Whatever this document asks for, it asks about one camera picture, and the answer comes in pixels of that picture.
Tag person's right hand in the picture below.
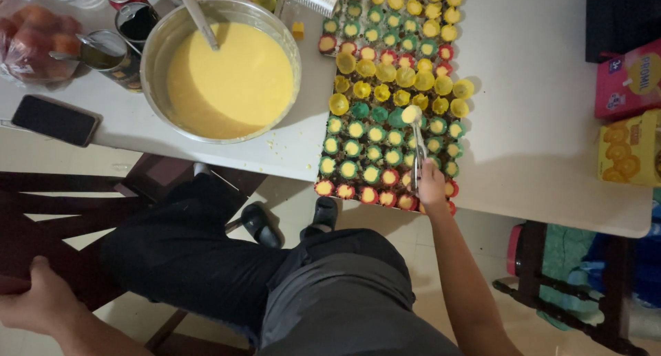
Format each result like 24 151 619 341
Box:
414 159 448 210

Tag person's left hand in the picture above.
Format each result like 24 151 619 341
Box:
0 256 87 341

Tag metal batter scoop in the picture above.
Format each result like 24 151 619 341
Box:
401 105 429 191

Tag black slipper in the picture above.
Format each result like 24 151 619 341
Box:
241 202 284 250
299 196 339 241

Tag group of coloured cupcake moulds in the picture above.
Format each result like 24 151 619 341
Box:
313 0 475 216

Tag person's grey shirt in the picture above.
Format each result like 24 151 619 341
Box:
256 252 463 356

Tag dark wooden chair with cloths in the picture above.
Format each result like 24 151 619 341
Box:
492 220 661 356

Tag yellow carton box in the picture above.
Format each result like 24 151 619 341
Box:
597 108 661 188

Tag metal bowl of yellow batter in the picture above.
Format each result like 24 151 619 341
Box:
140 0 302 144

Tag pink carton box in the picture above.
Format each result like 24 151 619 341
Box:
594 38 661 122

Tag person's black trousers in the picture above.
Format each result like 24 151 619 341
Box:
99 171 416 346

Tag black bag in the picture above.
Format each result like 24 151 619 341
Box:
585 0 661 64

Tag metal ladle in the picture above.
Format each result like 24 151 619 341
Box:
175 0 222 52

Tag open black tin can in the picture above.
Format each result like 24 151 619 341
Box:
79 30 144 94
114 2 160 51

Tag metal spoon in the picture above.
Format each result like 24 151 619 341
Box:
49 33 126 62

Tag black smartphone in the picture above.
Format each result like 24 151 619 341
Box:
11 94 102 148

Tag plastic bag of red fruit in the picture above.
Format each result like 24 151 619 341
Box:
0 0 84 90

